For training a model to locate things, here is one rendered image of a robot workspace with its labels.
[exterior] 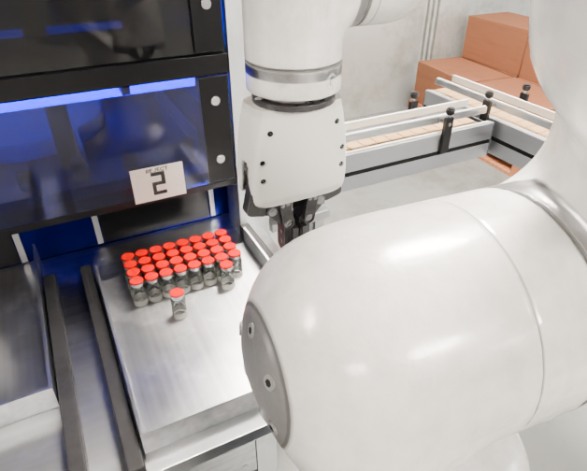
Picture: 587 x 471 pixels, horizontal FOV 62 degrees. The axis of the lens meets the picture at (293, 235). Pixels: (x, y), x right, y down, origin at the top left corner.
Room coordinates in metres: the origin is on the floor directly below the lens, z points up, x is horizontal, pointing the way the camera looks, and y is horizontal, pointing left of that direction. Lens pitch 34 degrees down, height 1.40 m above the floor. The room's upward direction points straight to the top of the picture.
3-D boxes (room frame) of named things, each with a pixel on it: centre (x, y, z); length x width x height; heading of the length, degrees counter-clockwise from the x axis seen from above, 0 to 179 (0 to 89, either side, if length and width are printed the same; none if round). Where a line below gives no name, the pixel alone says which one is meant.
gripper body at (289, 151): (0.44, 0.00, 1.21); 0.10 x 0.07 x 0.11; 117
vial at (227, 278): (0.62, 0.11, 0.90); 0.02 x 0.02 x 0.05
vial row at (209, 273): (0.61, 0.17, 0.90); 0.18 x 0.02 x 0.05; 117
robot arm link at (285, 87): (0.44, 0.00, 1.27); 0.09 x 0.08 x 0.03; 117
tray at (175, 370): (0.54, 0.13, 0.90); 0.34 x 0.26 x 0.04; 26
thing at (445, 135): (1.11, -0.18, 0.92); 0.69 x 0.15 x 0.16; 117
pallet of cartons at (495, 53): (3.35, -1.49, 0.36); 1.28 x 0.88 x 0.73; 28
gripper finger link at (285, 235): (0.43, 0.01, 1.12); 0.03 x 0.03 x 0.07; 27
